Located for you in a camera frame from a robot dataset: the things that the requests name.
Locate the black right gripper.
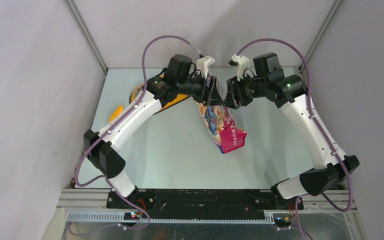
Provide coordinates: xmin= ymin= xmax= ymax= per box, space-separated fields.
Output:
xmin=222 ymin=72 xmax=268 ymax=110

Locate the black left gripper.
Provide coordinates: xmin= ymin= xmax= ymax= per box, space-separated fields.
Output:
xmin=176 ymin=70 xmax=223 ymax=107

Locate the colourful cat food bag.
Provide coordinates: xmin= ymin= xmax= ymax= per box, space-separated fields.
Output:
xmin=195 ymin=69 xmax=248 ymax=155

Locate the yellow double pet bowl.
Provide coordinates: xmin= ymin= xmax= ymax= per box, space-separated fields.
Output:
xmin=129 ymin=83 xmax=190 ymax=113

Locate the yellow plastic food scoop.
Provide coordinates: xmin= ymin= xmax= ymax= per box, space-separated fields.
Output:
xmin=108 ymin=105 xmax=124 ymax=122

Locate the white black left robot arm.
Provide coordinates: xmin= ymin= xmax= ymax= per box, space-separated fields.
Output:
xmin=83 ymin=54 xmax=222 ymax=208

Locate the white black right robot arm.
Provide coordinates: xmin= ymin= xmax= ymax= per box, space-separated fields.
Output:
xmin=223 ymin=52 xmax=360 ymax=209

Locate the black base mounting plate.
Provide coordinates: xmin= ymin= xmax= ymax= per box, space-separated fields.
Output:
xmin=106 ymin=189 xmax=304 ymax=221

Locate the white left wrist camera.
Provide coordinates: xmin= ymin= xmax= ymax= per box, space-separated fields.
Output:
xmin=196 ymin=56 xmax=215 ymax=79

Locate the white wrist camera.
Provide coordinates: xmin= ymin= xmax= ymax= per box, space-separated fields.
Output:
xmin=228 ymin=54 xmax=250 ymax=82
xmin=196 ymin=56 xmax=215 ymax=79

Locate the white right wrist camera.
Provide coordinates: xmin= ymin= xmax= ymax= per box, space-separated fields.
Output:
xmin=228 ymin=54 xmax=250 ymax=82

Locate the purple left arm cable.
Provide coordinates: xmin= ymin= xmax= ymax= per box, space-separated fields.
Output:
xmin=66 ymin=35 xmax=203 ymax=237

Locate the aluminium right corner post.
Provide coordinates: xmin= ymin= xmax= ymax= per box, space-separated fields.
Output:
xmin=304 ymin=0 xmax=345 ymax=63

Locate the aluminium corner post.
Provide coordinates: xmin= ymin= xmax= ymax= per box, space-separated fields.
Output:
xmin=304 ymin=0 xmax=345 ymax=63
xmin=63 ymin=0 xmax=109 ymax=74

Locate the grey slotted cable duct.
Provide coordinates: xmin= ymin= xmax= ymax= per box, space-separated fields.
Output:
xmin=65 ymin=211 xmax=276 ymax=225

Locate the aluminium left corner post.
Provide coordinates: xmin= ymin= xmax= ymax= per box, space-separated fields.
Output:
xmin=63 ymin=0 xmax=109 ymax=74

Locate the aluminium front frame rail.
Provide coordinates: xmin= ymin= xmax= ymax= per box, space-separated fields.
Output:
xmin=56 ymin=188 xmax=359 ymax=240

